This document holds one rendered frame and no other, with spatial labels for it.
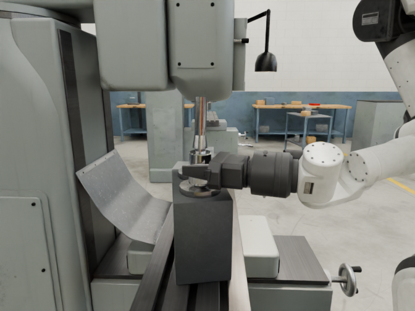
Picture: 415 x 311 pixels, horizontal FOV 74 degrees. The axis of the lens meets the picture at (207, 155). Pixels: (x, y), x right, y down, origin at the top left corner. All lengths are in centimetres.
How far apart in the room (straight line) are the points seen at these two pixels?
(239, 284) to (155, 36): 64
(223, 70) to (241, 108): 663
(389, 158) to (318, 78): 726
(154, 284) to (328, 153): 43
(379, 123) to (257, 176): 475
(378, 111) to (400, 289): 461
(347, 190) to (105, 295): 82
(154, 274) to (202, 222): 18
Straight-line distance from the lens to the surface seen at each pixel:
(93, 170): 96
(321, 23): 794
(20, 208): 96
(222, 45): 82
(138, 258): 97
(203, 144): 55
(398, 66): 72
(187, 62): 81
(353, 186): 59
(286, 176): 51
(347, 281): 123
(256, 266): 95
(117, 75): 83
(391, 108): 528
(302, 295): 103
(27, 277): 106
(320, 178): 51
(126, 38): 83
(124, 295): 106
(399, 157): 60
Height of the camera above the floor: 136
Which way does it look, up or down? 14 degrees down
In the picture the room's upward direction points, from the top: straight up
